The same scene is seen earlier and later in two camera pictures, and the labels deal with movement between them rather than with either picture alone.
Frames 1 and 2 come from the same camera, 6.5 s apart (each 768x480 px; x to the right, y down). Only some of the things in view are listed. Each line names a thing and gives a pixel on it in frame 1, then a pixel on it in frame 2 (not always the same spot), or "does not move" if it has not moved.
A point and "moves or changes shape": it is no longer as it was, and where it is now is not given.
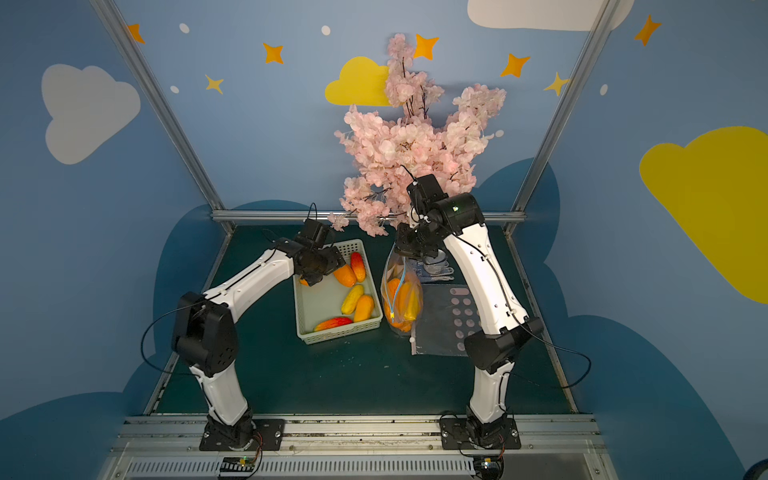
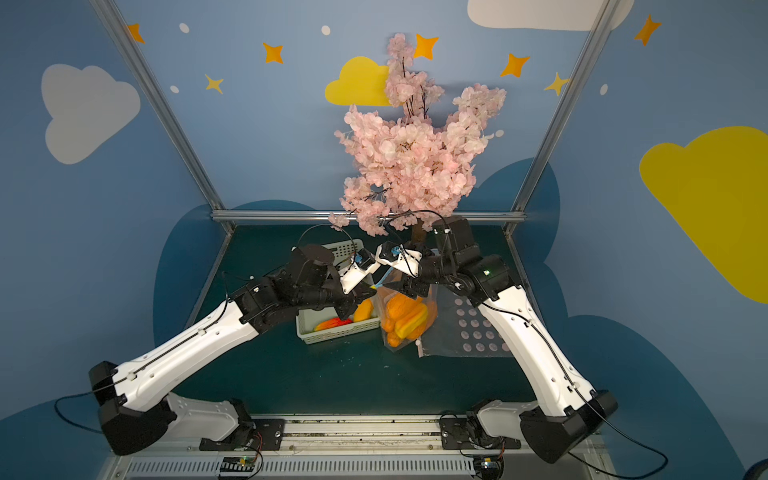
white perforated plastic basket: (330, 309) does not move
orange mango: (408, 301) moves or changes shape
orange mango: (390, 302) moves or changes shape
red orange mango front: (336, 322) does not move
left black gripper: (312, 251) to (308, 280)
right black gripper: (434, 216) to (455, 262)
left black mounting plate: (246, 435) does not move
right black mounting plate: (459, 434) does not move
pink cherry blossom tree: (406, 139) does not move
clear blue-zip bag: (402, 297) moves or changes shape
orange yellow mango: (363, 308) does not move
